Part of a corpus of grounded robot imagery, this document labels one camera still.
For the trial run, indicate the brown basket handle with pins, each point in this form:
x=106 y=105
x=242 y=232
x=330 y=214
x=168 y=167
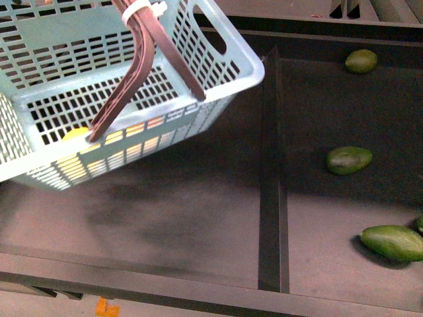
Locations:
x=147 y=32

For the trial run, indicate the yellow lemon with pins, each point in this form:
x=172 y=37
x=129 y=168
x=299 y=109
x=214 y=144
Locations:
x=76 y=133

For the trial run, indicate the green mango middle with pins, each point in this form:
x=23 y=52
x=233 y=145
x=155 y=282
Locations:
x=348 y=160

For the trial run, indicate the black lower fruit tray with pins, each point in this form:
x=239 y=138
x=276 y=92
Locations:
x=181 y=227

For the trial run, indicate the green mango upper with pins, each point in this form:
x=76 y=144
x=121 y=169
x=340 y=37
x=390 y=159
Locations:
x=361 y=61

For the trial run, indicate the green mango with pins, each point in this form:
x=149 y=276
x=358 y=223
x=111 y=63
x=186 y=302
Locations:
x=394 y=242
x=361 y=61
x=348 y=160

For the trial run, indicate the green mango lower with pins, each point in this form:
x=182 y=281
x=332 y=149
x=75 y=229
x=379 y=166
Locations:
x=394 y=242

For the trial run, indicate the yellow mango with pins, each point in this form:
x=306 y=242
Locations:
x=116 y=149

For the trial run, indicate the white zip tie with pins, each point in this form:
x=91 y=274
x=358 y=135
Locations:
x=157 y=9

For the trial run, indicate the teal plastic shopping basket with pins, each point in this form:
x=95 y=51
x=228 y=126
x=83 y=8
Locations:
x=89 y=86

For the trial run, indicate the black shelf divider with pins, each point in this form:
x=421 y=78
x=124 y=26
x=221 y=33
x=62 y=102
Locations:
x=273 y=246

